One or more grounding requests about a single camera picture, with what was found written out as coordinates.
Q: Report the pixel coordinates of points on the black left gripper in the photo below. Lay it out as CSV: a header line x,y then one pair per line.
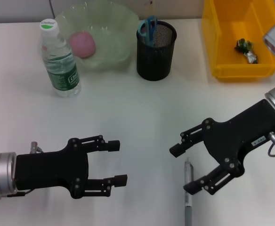
x,y
52,169

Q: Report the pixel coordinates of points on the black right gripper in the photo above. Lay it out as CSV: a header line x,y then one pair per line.
x,y
236,139

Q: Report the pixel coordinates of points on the clear green-label water bottle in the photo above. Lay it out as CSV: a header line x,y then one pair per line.
x,y
59,70

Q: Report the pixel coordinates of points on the pink peach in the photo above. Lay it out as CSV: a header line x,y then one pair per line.
x,y
82,46

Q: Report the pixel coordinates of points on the green plastic wrapper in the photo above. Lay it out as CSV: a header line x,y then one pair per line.
x,y
247,50

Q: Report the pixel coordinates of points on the blue capped scissors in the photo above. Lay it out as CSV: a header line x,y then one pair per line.
x,y
148,28

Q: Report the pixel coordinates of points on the transparent plastic ruler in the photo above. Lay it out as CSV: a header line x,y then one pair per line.
x,y
150,9

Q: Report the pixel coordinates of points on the grey clear pen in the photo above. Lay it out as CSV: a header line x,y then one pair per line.
x,y
188,212

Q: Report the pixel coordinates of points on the black mesh pen holder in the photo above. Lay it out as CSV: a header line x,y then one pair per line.
x,y
154,61

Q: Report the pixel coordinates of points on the translucent green fruit bowl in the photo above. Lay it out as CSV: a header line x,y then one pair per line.
x,y
114,35

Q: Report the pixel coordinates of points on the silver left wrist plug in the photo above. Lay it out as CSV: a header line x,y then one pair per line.
x,y
35,147

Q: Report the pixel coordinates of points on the yellow plastic bin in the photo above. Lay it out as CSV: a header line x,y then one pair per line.
x,y
222,47

